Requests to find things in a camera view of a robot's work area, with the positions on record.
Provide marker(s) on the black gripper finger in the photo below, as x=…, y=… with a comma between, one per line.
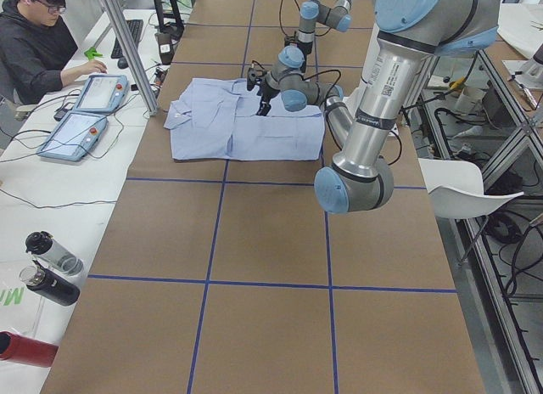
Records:
x=264, y=108

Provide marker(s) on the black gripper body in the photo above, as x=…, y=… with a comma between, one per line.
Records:
x=267, y=92

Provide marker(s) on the light blue striped shirt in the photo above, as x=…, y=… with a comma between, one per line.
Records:
x=216, y=119

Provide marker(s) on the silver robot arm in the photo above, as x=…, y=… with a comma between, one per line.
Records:
x=313, y=12
x=409, y=31

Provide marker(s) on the upper blue teach pendant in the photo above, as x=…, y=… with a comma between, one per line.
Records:
x=102, y=94

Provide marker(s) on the blue teach pendant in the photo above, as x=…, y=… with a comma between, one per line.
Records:
x=74, y=137
x=102, y=94

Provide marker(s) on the lower blue teach pendant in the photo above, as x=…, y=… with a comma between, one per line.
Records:
x=74, y=137

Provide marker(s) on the white plastic chair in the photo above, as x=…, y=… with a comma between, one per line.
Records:
x=456, y=189

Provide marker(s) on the seated person in hoodie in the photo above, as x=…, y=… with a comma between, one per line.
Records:
x=36, y=46

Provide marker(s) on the clear black-capped bottle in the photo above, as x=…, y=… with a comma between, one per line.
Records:
x=42, y=245

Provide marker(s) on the black water bottle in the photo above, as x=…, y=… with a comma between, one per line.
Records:
x=49, y=285

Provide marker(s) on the red water bottle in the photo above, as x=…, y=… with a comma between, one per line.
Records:
x=20, y=349

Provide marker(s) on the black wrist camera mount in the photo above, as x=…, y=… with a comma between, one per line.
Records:
x=254, y=77

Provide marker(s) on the white camera stand pillar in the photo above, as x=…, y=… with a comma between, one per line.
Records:
x=352, y=102

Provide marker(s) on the aluminium frame post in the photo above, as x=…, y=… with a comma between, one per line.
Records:
x=122, y=33

